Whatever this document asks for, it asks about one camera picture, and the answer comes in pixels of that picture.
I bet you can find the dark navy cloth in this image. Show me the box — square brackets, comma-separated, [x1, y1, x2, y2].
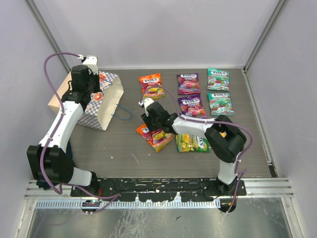
[36, 141, 75, 190]

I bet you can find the white slotted cable duct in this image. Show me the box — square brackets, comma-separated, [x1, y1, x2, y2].
[35, 199, 220, 210]

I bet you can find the blue checkered paper bag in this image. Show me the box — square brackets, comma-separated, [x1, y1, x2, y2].
[77, 70, 124, 131]

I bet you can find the purple snack packet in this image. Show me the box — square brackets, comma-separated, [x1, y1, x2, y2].
[178, 94, 207, 119]
[177, 73, 201, 95]

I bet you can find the teal mint candy packet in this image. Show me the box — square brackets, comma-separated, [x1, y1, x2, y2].
[207, 68, 230, 91]

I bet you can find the purple cable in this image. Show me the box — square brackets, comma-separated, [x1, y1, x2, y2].
[39, 52, 121, 214]
[138, 86, 254, 214]

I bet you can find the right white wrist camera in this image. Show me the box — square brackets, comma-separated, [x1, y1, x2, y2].
[138, 98, 154, 117]

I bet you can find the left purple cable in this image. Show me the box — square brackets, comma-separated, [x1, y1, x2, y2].
[39, 52, 121, 214]

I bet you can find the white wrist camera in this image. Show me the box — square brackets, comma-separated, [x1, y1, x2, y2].
[82, 56, 99, 74]
[138, 98, 154, 117]

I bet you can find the teal white snack packet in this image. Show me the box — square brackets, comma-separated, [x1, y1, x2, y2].
[208, 93, 234, 116]

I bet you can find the green snack packet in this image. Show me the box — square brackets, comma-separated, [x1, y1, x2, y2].
[175, 134, 210, 153]

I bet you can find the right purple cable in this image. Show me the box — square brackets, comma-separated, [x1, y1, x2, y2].
[138, 86, 254, 214]

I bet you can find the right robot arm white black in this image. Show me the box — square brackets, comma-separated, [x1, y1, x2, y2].
[138, 98, 247, 193]

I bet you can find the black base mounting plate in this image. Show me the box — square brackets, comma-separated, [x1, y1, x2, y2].
[70, 177, 247, 203]

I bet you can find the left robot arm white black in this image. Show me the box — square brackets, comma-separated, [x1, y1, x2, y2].
[27, 63, 100, 191]

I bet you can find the orange snack packet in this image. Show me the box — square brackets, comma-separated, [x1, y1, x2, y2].
[136, 124, 174, 153]
[139, 73, 165, 99]

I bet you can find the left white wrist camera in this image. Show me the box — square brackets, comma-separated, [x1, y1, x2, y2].
[82, 56, 99, 74]

